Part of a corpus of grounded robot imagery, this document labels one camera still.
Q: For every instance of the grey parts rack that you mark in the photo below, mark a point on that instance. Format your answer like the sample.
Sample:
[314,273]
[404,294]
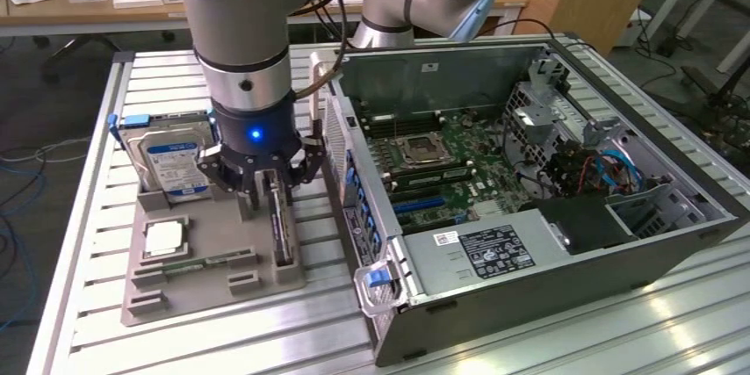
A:
[234,261]

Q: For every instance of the black floor stand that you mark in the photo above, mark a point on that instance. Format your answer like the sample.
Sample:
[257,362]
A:
[704,81]

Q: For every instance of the green RAM stick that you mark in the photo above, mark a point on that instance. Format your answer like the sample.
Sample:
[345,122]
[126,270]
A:
[187,264]

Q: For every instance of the green Dell motherboard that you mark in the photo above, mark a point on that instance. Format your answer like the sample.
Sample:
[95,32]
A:
[469,151]

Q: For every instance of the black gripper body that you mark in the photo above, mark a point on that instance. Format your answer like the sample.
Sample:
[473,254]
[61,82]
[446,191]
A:
[256,129]

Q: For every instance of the silver perforated drive cage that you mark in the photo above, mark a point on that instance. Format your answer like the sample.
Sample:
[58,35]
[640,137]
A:
[540,120]

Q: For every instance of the silver chipset heatsink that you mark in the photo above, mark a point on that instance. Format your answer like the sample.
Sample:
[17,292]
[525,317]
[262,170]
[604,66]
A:
[489,210]

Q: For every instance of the silver CPU chip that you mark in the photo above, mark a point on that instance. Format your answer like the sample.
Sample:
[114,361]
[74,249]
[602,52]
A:
[165,239]

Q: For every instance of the green NVIDIA graphics card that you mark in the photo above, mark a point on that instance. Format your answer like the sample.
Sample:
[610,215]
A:
[281,225]

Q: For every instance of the blue plastic case latch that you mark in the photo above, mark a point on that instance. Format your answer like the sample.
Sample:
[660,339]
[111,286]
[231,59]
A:
[376,280]

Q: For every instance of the silver CPU socket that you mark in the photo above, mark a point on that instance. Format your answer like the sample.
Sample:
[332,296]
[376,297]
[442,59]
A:
[422,149]

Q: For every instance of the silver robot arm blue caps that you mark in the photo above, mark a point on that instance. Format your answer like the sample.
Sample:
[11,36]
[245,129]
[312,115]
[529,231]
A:
[241,32]

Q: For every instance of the hard disk with blue caddy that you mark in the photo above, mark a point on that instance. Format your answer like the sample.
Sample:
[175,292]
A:
[170,164]

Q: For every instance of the open dark grey PC case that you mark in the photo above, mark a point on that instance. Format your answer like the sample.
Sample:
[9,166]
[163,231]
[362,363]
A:
[586,305]

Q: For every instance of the grey power supply unit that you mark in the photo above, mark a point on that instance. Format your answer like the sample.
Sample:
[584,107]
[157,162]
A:
[440,269]

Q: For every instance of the silver disk bay tray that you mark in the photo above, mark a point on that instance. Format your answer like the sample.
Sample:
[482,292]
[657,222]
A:
[663,208]

